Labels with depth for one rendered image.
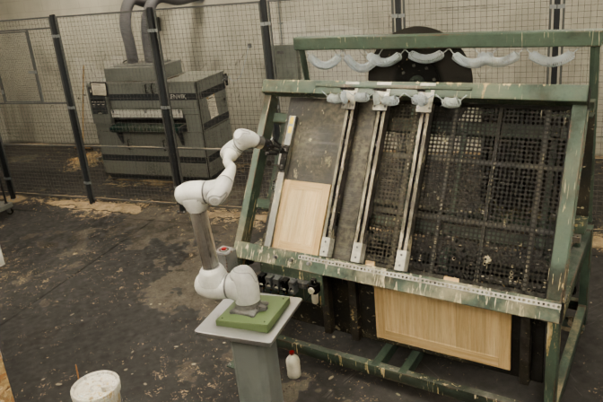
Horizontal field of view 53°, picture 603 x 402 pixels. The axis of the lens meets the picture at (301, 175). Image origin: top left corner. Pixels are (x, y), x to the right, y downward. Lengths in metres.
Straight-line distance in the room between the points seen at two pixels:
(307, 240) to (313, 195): 0.31
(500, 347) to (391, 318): 0.72
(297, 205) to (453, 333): 1.33
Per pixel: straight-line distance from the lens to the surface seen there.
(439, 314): 4.10
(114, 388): 4.14
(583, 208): 4.37
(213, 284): 3.72
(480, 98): 3.84
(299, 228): 4.20
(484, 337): 4.08
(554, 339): 3.69
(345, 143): 4.10
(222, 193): 3.43
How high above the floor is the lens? 2.72
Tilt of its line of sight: 19 degrees down
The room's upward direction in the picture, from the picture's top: 5 degrees counter-clockwise
